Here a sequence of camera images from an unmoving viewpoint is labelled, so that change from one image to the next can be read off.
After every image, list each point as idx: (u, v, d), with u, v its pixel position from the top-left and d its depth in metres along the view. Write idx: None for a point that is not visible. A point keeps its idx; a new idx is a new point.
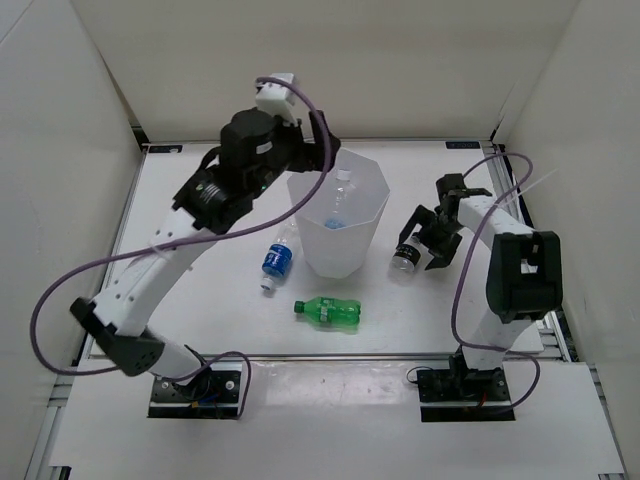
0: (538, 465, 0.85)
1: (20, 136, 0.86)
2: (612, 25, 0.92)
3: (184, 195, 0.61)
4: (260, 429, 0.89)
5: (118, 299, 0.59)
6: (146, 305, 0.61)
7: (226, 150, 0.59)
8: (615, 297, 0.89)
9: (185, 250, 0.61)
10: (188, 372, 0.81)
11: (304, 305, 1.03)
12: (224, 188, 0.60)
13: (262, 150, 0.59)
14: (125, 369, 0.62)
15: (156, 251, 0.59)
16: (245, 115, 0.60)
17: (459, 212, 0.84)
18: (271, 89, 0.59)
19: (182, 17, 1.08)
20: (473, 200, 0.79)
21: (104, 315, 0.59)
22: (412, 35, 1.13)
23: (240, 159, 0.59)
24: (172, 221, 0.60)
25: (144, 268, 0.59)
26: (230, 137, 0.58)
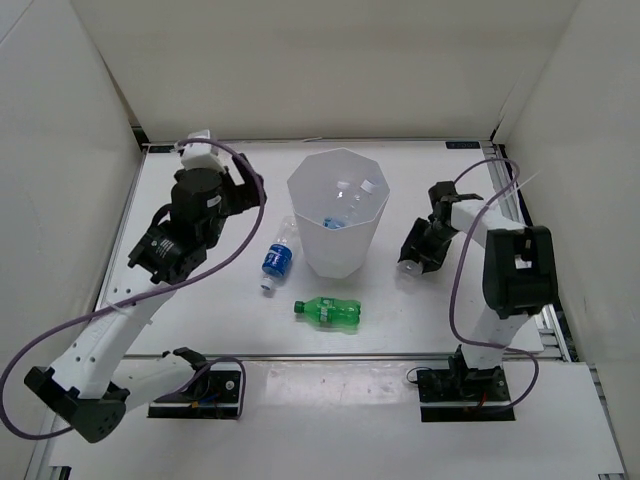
0: (539, 465, 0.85)
1: (19, 134, 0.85)
2: (612, 25, 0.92)
3: (138, 252, 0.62)
4: (260, 429, 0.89)
5: (78, 362, 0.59)
6: (108, 366, 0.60)
7: (177, 206, 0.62)
8: (614, 297, 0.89)
9: (144, 306, 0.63)
10: (187, 373, 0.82)
11: (304, 305, 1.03)
12: (179, 241, 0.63)
13: (211, 204, 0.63)
14: (87, 435, 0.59)
15: (115, 308, 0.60)
16: (191, 174, 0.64)
17: (453, 217, 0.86)
18: (193, 147, 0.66)
19: (182, 17, 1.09)
20: (466, 202, 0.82)
21: (64, 381, 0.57)
22: (412, 35, 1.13)
23: (191, 214, 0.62)
24: (130, 278, 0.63)
25: (105, 327, 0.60)
26: (181, 195, 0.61)
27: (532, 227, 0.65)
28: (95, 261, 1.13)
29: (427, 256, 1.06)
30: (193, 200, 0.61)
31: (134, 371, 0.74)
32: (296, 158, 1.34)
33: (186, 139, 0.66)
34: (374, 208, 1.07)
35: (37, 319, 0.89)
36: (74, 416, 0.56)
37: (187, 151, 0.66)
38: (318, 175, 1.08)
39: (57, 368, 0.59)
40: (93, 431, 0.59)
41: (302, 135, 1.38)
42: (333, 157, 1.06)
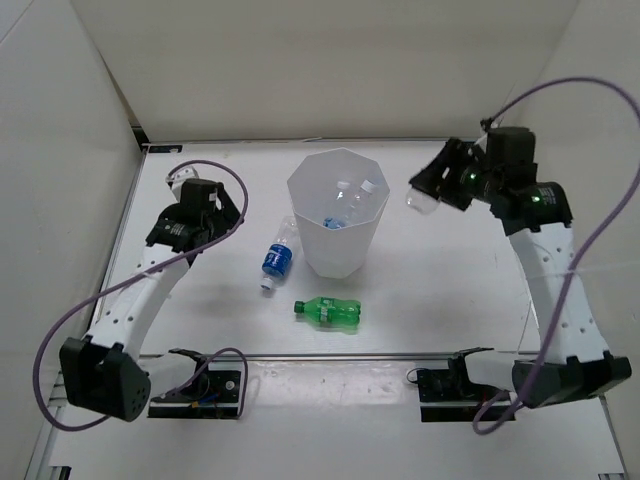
0: (539, 465, 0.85)
1: (18, 133, 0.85)
2: (613, 25, 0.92)
3: (154, 236, 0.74)
4: (260, 429, 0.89)
5: (116, 323, 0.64)
6: (140, 329, 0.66)
7: (185, 201, 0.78)
8: (614, 296, 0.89)
9: (168, 276, 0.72)
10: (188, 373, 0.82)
11: (304, 305, 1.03)
12: (188, 225, 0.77)
13: (211, 197, 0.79)
14: (121, 411, 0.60)
15: (146, 274, 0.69)
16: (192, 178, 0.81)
17: (517, 236, 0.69)
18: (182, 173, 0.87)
19: (182, 17, 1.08)
20: (546, 251, 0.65)
21: (105, 340, 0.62)
22: (412, 34, 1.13)
23: (198, 203, 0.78)
24: (150, 253, 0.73)
25: (137, 291, 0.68)
26: (189, 188, 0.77)
27: (611, 362, 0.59)
28: (94, 261, 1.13)
29: (451, 199, 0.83)
30: (199, 192, 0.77)
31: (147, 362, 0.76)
32: (296, 158, 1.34)
33: (174, 171, 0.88)
34: (374, 209, 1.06)
35: (37, 319, 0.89)
36: (120, 371, 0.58)
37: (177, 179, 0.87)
38: (318, 175, 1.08)
39: (94, 333, 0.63)
40: (128, 398, 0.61)
41: (302, 135, 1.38)
42: (333, 156, 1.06)
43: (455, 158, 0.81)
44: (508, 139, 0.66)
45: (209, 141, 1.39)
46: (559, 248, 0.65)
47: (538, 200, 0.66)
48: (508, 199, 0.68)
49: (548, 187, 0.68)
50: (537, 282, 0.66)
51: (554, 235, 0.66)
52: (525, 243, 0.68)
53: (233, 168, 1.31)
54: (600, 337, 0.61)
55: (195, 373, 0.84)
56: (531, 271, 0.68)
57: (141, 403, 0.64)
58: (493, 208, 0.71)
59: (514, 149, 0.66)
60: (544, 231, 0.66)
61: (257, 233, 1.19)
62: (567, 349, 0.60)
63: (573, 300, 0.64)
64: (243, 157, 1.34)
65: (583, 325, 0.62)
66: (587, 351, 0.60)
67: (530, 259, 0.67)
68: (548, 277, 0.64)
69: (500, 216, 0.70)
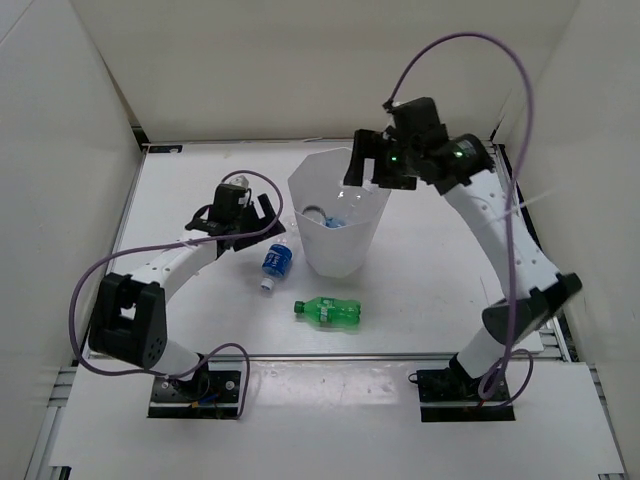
0: (539, 465, 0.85)
1: (19, 133, 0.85)
2: (613, 25, 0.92)
3: (192, 224, 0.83)
4: (260, 429, 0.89)
5: (154, 270, 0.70)
6: (170, 286, 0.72)
7: (220, 201, 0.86)
8: (614, 297, 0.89)
9: (200, 253, 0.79)
10: (189, 366, 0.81)
11: (304, 305, 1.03)
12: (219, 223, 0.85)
13: (243, 201, 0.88)
14: (144, 349, 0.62)
15: (186, 244, 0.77)
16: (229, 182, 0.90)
17: (451, 194, 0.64)
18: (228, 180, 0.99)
19: (182, 17, 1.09)
20: (482, 200, 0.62)
21: (144, 278, 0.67)
22: (413, 34, 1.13)
23: (229, 204, 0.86)
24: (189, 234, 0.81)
25: (176, 253, 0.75)
26: (225, 191, 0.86)
27: (563, 280, 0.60)
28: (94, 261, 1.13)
29: (391, 185, 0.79)
30: (232, 194, 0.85)
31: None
32: (296, 158, 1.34)
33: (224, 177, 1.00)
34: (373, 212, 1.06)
35: (37, 319, 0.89)
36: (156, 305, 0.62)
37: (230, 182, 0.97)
38: (318, 174, 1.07)
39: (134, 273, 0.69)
40: (150, 342, 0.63)
41: (302, 135, 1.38)
42: (333, 156, 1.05)
43: (373, 147, 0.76)
44: (408, 110, 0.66)
45: (209, 140, 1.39)
46: (494, 192, 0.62)
47: (461, 154, 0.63)
48: (434, 162, 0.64)
49: (465, 140, 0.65)
50: (482, 232, 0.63)
51: (486, 182, 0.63)
52: (460, 199, 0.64)
53: (234, 168, 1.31)
54: (550, 262, 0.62)
55: (198, 361, 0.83)
56: (472, 221, 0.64)
57: (154, 358, 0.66)
58: (424, 179, 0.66)
59: (417, 116, 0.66)
60: (475, 181, 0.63)
61: None
62: (529, 282, 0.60)
63: (517, 236, 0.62)
64: (243, 157, 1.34)
65: (534, 256, 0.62)
66: (545, 277, 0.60)
67: (469, 212, 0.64)
68: (492, 223, 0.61)
69: (433, 184, 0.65)
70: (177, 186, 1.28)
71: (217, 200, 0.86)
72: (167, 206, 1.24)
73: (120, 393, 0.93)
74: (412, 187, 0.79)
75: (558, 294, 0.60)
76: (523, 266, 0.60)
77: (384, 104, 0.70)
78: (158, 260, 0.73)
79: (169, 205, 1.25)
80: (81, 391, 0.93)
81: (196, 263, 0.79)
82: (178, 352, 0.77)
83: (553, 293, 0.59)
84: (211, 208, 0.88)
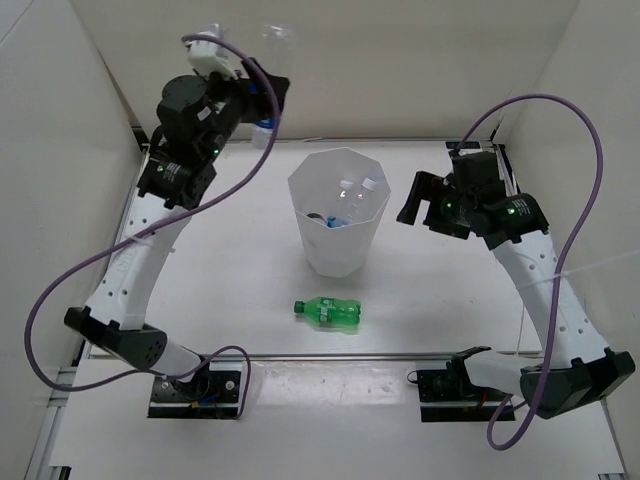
0: (538, 465, 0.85)
1: (19, 133, 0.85)
2: (612, 26, 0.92)
3: (145, 183, 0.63)
4: (259, 429, 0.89)
5: (111, 296, 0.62)
6: (139, 299, 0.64)
7: (170, 128, 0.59)
8: (614, 296, 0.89)
9: (164, 231, 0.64)
10: (190, 368, 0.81)
11: (304, 305, 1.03)
12: (185, 163, 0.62)
13: (203, 115, 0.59)
14: (134, 364, 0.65)
15: (136, 240, 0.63)
16: (172, 86, 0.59)
17: (499, 250, 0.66)
18: (199, 48, 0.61)
19: (183, 18, 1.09)
20: (529, 261, 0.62)
21: (102, 315, 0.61)
22: (412, 35, 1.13)
23: (186, 132, 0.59)
24: (144, 206, 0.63)
25: (130, 259, 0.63)
26: (168, 114, 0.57)
27: (613, 354, 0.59)
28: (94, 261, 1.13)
29: (441, 228, 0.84)
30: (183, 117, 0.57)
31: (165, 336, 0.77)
32: (296, 158, 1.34)
33: (191, 35, 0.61)
34: (373, 209, 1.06)
35: (37, 319, 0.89)
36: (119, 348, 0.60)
37: (191, 50, 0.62)
38: (318, 173, 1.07)
39: (92, 306, 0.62)
40: (140, 358, 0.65)
41: (302, 136, 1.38)
42: (335, 157, 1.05)
43: (430, 190, 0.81)
44: (466, 164, 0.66)
45: None
46: (543, 253, 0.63)
47: (514, 212, 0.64)
48: (486, 217, 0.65)
49: (520, 198, 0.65)
50: (526, 292, 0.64)
51: (538, 242, 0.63)
52: (507, 255, 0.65)
53: (234, 168, 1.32)
54: (598, 335, 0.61)
55: (200, 361, 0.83)
56: (517, 279, 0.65)
57: (159, 352, 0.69)
58: (474, 230, 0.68)
59: (476, 171, 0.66)
60: (525, 239, 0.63)
61: (259, 231, 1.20)
62: (571, 352, 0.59)
63: (565, 303, 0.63)
64: (244, 156, 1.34)
65: (581, 326, 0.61)
66: (590, 351, 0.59)
67: (516, 269, 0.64)
68: (538, 284, 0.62)
69: (483, 236, 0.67)
70: None
71: (164, 129, 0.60)
72: None
73: (121, 392, 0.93)
74: (462, 232, 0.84)
75: (602, 371, 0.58)
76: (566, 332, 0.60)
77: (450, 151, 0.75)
78: (113, 271, 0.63)
79: None
80: (82, 391, 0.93)
81: (162, 246, 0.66)
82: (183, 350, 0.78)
83: (597, 368, 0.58)
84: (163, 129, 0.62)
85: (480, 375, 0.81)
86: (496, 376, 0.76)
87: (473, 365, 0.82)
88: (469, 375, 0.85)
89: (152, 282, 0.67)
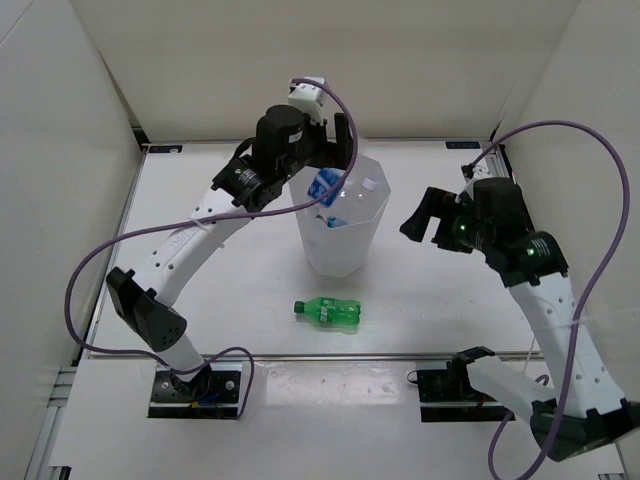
0: (538, 465, 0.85)
1: (19, 133, 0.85)
2: (613, 26, 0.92)
3: (221, 179, 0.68)
4: (259, 429, 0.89)
5: (157, 267, 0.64)
6: (180, 279, 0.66)
7: (261, 143, 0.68)
8: (615, 296, 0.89)
9: (224, 224, 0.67)
10: (193, 366, 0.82)
11: (304, 305, 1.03)
12: (260, 174, 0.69)
13: (293, 139, 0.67)
14: (152, 342, 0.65)
15: (197, 224, 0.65)
16: (276, 109, 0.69)
17: (515, 290, 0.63)
18: (304, 90, 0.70)
19: (182, 18, 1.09)
20: (547, 305, 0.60)
21: (143, 281, 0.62)
22: (412, 35, 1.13)
23: (274, 148, 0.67)
24: (212, 199, 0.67)
25: (186, 238, 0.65)
26: (266, 128, 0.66)
27: (630, 409, 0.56)
28: (95, 261, 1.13)
29: (449, 246, 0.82)
30: (277, 134, 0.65)
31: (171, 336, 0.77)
32: None
33: (300, 79, 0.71)
34: (374, 208, 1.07)
35: (37, 319, 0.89)
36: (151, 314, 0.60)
37: (297, 90, 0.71)
38: None
39: (137, 270, 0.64)
40: (158, 338, 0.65)
41: None
42: None
43: (441, 207, 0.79)
44: (492, 193, 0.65)
45: (210, 140, 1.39)
46: (561, 298, 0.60)
47: (533, 252, 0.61)
48: (505, 255, 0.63)
49: (540, 237, 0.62)
50: (542, 335, 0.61)
51: (556, 285, 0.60)
52: (523, 295, 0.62)
53: None
54: (615, 385, 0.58)
55: (202, 361, 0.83)
56: (532, 318, 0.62)
57: (175, 341, 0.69)
58: (491, 264, 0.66)
59: (500, 203, 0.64)
60: (544, 281, 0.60)
61: (258, 230, 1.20)
62: (587, 402, 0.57)
63: (583, 350, 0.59)
64: None
65: (598, 374, 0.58)
66: (606, 402, 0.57)
67: (531, 310, 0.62)
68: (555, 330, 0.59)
69: (500, 272, 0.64)
70: (176, 186, 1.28)
71: (256, 140, 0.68)
72: (167, 206, 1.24)
73: (121, 392, 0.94)
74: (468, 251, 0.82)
75: (617, 425, 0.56)
76: (581, 381, 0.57)
77: (464, 168, 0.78)
78: (166, 245, 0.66)
79: (169, 205, 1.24)
80: (82, 391, 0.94)
81: (217, 239, 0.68)
82: (190, 349, 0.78)
83: (612, 421, 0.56)
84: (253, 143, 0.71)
85: (481, 381, 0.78)
86: (500, 390, 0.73)
87: (478, 373, 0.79)
88: (471, 380, 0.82)
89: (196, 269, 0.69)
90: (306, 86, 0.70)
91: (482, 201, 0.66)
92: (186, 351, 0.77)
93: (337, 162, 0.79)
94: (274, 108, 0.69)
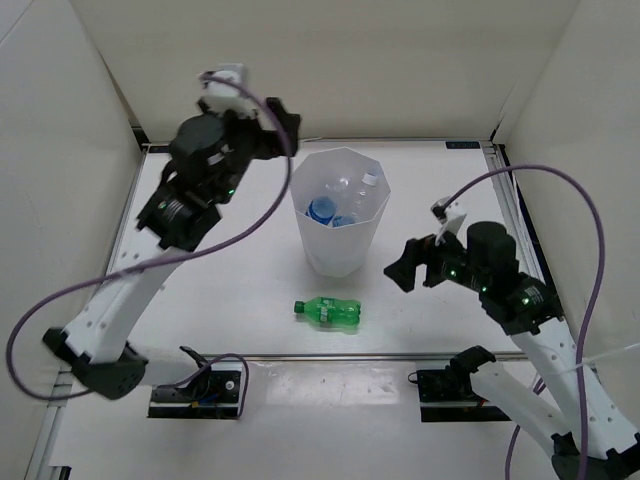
0: (538, 465, 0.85)
1: (19, 133, 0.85)
2: (613, 27, 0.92)
3: (144, 215, 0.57)
4: (259, 429, 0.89)
5: (90, 326, 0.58)
6: (117, 332, 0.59)
7: (179, 168, 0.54)
8: (615, 296, 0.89)
9: (154, 270, 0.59)
10: (185, 376, 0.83)
11: (304, 305, 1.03)
12: (188, 202, 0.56)
13: (215, 161, 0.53)
14: (106, 394, 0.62)
15: (123, 275, 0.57)
16: (190, 123, 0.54)
17: (518, 340, 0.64)
18: (219, 89, 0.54)
19: (182, 18, 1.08)
20: (551, 353, 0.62)
21: (77, 344, 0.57)
22: (413, 35, 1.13)
23: (195, 176, 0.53)
24: (139, 244, 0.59)
25: (116, 291, 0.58)
26: (177, 154, 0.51)
27: None
28: (95, 261, 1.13)
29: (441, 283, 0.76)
30: (190, 161, 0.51)
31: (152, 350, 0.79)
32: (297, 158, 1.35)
33: (210, 75, 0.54)
34: (374, 202, 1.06)
35: (38, 318, 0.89)
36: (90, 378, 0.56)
37: (211, 89, 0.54)
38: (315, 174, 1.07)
39: (69, 331, 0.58)
40: (112, 389, 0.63)
41: (302, 136, 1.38)
42: (334, 155, 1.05)
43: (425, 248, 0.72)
44: (483, 246, 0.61)
45: None
46: (562, 344, 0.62)
47: (528, 300, 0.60)
48: (502, 307, 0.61)
49: (532, 283, 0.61)
50: (550, 381, 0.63)
51: (554, 332, 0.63)
52: (526, 345, 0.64)
53: None
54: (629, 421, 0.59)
55: (195, 370, 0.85)
56: (539, 367, 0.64)
57: (133, 385, 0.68)
58: (488, 314, 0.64)
59: (495, 255, 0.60)
60: (543, 330, 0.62)
61: (259, 230, 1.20)
62: (605, 442, 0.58)
63: (591, 391, 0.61)
64: None
65: (609, 413, 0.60)
66: (624, 440, 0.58)
67: (537, 358, 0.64)
68: (562, 375, 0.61)
69: (499, 323, 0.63)
70: None
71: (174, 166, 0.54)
72: None
73: None
74: None
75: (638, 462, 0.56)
76: (596, 423, 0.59)
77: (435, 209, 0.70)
78: (95, 300, 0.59)
79: None
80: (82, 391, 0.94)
81: (154, 281, 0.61)
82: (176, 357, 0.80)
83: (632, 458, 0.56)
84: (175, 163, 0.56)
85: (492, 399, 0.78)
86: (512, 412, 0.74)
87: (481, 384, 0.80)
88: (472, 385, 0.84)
89: (136, 315, 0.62)
90: (220, 83, 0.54)
91: (474, 252, 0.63)
92: (172, 360, 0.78)
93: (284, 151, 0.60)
94: (187, 121, 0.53)
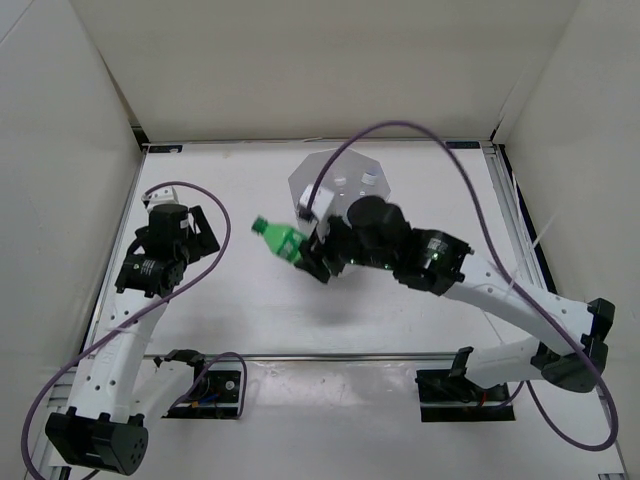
0: (539, 466, 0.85)
1: (17, 133, 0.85)
2: (613, 26, 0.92)
3: (124, 279, 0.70)
4: (259, 429, 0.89)
5: (98, 390, 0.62)
6: (127, 389, 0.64)
7: (154, 234, 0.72)
8: (615, 296, 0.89)
9: (146, 321, 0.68)
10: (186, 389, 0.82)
11: (266, 227, 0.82)
12: (159, 260, 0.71)
13: (184, 223, 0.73)
14: (122, 464, 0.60)
15: (121, 329, 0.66)
16: (156, 206, 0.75)
17: (456, 291, 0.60)
18: (158, 197, 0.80)
19: (182, 18, 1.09)
20: (488, 282, 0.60)
21: (90, 412, 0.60)
22: (412, 35, 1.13)
23: (169, 233, 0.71)
24: (122, 303, 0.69)
25: (116, 350, 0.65)
26: (157, 216, 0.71)
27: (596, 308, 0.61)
28: (94, 262, 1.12)
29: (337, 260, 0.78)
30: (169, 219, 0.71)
31: (140, 392, 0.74)
32: (297, 158, 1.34)
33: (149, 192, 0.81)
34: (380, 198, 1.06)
35: (37, 318, 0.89)
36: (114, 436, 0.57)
37: (153, 200, 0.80)
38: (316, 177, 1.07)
39: (77, 404, 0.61)
40: (126, 456, 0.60)
41: (302, 136, 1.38)
42: None
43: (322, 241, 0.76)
44: (377, 228, 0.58)
45: (210, 140, 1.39)
46: (488, 271, 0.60)
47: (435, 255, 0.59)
48: (422, 274, 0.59)
49: (430, 237, 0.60)
50: (499, 309, 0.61)
51: (476, 264, 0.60)
52: (458, 291, 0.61)
53: (234, 168, 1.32)
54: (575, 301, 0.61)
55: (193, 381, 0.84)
56: (479, 303, 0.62)
57: (144, 452, 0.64)
58: (408, 285, 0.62)
59: (393, 226, 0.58)
60: (467, 270, 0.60)
61: (258, 232, 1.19)
62: (576, 332, 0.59)
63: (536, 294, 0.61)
64: (244, 157, 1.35)
65: (561, 304, 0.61)
66: (582, 321, 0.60)
67: (476, 299, 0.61)
68: (506, 299, 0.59)
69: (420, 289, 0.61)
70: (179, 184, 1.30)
71: (149, 232, 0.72)
72: None
73: None
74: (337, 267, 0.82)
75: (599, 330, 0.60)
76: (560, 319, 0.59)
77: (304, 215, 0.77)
78: (97, 366, 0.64)
79: None
80: None
81: (146, 335, 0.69)
82: (167, 386, 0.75)
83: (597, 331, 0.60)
84: (142, 240, 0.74)
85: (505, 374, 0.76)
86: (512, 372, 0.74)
87: (479, 374, 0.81)
88: (474, 382, 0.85)
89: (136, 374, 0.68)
90: (157, 195, 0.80)
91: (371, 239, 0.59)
92: (163, 391, 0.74)
93: (211, 246, 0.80)
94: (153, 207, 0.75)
